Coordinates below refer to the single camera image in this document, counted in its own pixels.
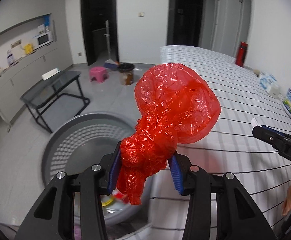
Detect red plastic bag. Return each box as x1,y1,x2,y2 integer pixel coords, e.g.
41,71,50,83
117,63,221,205

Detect white bottle cap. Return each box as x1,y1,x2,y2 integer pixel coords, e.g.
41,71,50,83
251,118,262,128

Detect checkered white tablecloth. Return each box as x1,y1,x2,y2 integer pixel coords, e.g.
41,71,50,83
127,45,291,240

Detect white translucent container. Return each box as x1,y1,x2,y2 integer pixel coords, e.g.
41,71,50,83
266,83,280,99

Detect red cardboard box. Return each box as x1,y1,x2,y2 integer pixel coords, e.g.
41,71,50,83
112,189,129,204

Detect blue white tissue pack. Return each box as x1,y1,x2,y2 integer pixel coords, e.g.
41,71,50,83
258,72,279,92

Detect grey perforated laundry basket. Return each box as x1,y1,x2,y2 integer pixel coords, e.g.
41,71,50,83
41,112,154,227

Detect red thermos bottle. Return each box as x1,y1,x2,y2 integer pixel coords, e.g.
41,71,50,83
235,42,248,67

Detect glass black coffee table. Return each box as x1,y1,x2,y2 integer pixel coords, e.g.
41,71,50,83
20,70,91,133

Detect white book on table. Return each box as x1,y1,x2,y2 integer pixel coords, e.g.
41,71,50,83
42,68,60,80

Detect pink plastic stool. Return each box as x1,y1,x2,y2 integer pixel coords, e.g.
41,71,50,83
89,67,109,83

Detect brown waste bin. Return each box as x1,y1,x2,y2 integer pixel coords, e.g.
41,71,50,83
117,63,135,86

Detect yellow box on counter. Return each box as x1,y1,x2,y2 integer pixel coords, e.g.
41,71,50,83
23,43,34,55

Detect white microwave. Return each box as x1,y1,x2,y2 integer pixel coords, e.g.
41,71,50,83
34,31,54,49

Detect grey wall cabinet counter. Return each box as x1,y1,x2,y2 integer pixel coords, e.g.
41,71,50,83
0,41,73,123

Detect broom with metal handle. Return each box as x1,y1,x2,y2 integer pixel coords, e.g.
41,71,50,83
104,20,119,70

